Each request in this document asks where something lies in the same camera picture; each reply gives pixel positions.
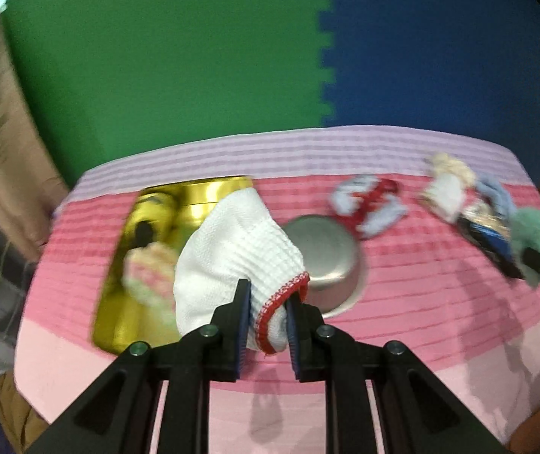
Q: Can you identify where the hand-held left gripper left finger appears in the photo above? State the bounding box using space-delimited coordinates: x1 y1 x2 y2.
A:
26 279 252 454

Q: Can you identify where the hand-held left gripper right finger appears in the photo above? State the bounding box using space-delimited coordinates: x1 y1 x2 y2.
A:
285 299 512 454

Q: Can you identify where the green fuzzy sock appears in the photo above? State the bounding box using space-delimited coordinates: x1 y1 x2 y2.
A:
509 208 540 287

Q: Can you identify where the white knit glove red cuff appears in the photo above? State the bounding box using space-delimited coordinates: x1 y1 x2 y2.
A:
174 188 310 355

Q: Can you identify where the dark snack packet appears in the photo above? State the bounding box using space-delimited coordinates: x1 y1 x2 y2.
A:
456 215 526 280

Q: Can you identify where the light blue fuzzy sock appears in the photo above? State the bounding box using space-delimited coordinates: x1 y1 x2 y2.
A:
475 175 517 221

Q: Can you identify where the gold metal tin box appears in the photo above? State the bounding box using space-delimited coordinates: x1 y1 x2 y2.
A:
91 176 254 355

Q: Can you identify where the white sock with label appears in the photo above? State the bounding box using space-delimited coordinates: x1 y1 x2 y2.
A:
419 173 467 223

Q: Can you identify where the red white patterned sock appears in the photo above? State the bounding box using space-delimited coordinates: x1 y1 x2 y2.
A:
331 175 408 239

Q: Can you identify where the beige snack packet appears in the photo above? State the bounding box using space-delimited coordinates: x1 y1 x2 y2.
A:
464 201 509 235

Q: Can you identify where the stainless steel bowl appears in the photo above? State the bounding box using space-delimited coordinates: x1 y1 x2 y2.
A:
282 215 368 319

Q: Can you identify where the pink yellow fuzzy sock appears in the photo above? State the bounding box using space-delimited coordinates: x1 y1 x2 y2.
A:
123 241 177 327

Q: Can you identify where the pink checked tablecloth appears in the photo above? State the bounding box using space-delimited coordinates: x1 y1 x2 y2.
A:
15 125 540 454

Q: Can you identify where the cream wrapped snack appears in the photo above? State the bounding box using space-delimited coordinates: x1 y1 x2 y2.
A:
426 152 476 185

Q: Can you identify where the blue foam mat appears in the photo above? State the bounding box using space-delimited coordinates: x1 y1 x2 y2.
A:
317 0 540 190

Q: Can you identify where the brown cloth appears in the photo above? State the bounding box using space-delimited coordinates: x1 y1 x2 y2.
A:
0 369 51 452

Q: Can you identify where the green foam mat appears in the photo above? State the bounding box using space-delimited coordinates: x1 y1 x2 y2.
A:
0 0 334 190

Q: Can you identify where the beige floral curtain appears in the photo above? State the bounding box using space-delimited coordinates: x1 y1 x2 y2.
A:
0 19 70 261

